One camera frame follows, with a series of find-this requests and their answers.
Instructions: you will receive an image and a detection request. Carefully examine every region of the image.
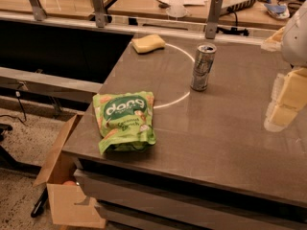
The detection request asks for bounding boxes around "white face mask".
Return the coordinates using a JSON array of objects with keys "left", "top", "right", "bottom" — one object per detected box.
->
[{"left": 166, "top": 4, "right": 189, "bottom": 19}]

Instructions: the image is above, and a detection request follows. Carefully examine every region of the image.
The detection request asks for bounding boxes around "cardboard box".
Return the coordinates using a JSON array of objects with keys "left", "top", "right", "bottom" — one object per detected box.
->
[{"left": 34, "top": 115, "right": 106, "bottom": 230}]

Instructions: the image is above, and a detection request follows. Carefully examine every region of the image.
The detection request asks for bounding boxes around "left metal bracket post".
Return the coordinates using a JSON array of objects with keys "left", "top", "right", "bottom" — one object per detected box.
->
[{"left": 29, "top": 0, "right": 47, "bottom": 21}]

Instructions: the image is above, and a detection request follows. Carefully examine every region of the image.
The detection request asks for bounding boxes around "yellow sponge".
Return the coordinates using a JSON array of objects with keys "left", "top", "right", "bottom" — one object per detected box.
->
[{"left": 131, "top": 34, "right": 166, "bottom": 54}]

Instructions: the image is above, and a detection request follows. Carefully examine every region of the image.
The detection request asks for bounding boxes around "green snack chip bag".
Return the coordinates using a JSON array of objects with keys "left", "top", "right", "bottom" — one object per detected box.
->
[{"left": 93, "top": 91, "right": 156, "bottom": 154}]

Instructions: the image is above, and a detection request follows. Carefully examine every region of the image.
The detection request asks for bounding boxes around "grey power strip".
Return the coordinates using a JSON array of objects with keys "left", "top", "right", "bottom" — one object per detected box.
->
[{"left": 220, "top": 0, "right": 256, "bottom": 15}]

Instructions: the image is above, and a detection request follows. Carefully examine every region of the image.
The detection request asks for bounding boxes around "blue white crumpled item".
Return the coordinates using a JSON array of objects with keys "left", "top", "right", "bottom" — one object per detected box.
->
[{"left": 265, "top": 4, "right": 290, "bottom": 19}]

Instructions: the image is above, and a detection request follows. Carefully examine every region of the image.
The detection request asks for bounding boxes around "black cable on floor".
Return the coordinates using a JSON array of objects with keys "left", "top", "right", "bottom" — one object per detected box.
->
[{"left": 0, "top": 90, "right": 29, "bottom": 127}]

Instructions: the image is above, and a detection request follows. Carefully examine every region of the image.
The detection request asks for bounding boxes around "silver blue redbull can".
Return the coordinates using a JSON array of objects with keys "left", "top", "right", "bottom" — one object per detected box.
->
[{"left": 190, "top": 43, "right": 217, "bottom": 91}]

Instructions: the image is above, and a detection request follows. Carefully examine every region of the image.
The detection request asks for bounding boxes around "metal bracket post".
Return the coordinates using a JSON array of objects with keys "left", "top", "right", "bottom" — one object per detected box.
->
[
  {"left": 92, "top": 0, "right": 106, "bottom": 28},
  {"left": 29, "top": 0, "right": 47, "bottom": 21},
  {"left": 205, "top": 0, "right": 223, "bottom": 39}
]

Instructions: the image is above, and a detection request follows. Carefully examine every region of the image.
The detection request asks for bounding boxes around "right metal bracket post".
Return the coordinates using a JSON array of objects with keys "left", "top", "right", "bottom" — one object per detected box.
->
[{"left": 205, "top": 0, "right": 223, "bottom": 39}]

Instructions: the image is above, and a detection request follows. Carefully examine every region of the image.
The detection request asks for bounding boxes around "orange ball in box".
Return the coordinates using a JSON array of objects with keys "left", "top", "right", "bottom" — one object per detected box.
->
[{"left": 62, "top": 180, "right": 77, "bottom": 186}]

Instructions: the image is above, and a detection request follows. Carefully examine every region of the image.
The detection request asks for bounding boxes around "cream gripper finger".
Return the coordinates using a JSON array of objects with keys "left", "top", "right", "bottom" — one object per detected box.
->
[
  {"left": 264, "top": 67, "right": 307, "bottom": 132},
  {"left": 261, "top": 27, "right": 284, "bottom": 52}
]

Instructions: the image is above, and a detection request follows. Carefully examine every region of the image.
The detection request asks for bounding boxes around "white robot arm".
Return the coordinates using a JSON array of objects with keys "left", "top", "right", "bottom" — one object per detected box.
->
[{"left": 261, "top": 1, "right": 307, "bottom": 132}]

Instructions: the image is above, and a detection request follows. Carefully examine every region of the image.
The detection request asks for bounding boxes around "middle metal bracket post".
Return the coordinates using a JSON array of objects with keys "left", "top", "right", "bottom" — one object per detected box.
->
[{"left": 92, "top": 0, "right": 106, "bottom": 28}]

